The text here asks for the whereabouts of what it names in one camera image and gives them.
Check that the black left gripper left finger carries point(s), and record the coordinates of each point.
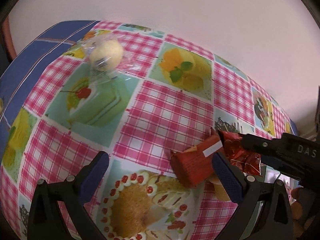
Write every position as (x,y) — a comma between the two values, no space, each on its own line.
(45,217)

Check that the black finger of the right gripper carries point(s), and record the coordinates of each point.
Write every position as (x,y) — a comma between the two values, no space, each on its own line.
(260,145)

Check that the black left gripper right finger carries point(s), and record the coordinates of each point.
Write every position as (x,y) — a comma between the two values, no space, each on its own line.
(275,218)

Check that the red foil snack packet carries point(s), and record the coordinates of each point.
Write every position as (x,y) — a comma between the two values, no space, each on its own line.
(247,161)

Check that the red box snack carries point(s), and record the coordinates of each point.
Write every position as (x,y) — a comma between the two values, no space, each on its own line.
(194,165)

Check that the clear yellow cake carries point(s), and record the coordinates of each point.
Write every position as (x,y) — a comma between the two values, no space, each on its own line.
(106,55)

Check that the pink checkered cake tablecloth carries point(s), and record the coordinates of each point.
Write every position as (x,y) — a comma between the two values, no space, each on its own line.
(180,94)

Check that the blue plaid cloth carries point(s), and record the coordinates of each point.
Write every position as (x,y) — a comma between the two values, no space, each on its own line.
(24,71)

